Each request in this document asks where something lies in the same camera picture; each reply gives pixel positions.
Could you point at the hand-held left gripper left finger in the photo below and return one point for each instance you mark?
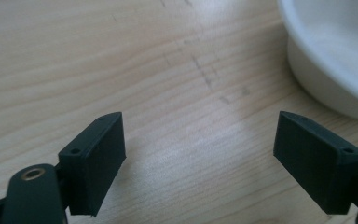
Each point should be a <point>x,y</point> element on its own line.
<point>96,161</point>

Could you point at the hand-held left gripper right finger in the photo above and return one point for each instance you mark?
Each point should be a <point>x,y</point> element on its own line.
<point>310,161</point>

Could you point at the white bowl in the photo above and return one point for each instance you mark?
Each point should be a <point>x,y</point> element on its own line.
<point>332,49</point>

